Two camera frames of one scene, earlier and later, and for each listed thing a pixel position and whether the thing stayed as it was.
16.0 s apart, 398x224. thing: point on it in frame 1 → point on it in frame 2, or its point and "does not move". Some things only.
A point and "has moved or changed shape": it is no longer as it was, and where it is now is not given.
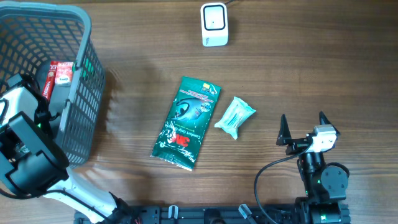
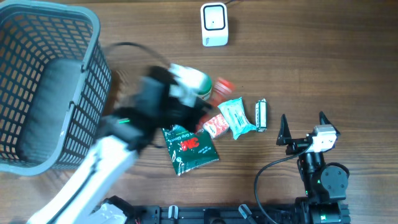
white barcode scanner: (214, 24) does not move
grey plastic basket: (32, 35) does not move
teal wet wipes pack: (236, 112) has moved or changed shape
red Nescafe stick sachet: (51, 78) → (222, 88)
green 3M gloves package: (183, 127) has moved or changed shape
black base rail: (201, 214) does not move
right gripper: (296, 145) does not move
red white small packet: (63, 76) → (216, 125)
